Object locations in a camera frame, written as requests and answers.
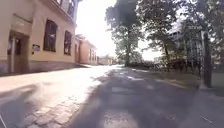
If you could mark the distant low building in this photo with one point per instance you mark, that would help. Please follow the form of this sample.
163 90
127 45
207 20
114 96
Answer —
105 61

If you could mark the row of trees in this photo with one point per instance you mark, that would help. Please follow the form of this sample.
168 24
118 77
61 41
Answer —
128 33

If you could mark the grey asphalt path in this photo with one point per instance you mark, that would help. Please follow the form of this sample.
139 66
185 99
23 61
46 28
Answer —
133 106

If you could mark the grass strip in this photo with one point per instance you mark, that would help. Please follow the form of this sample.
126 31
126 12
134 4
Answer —
173 78

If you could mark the pale gravel road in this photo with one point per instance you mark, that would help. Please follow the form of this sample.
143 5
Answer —
50 83

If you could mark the grey building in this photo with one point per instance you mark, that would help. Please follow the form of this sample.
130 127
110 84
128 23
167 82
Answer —
180 40

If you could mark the cobblestone strip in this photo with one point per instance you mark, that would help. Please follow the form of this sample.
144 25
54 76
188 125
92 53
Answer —
53 115

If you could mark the large yellow building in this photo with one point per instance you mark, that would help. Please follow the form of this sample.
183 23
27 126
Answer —
36 33

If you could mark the dark pole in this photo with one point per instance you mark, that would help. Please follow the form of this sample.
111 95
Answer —
207 66

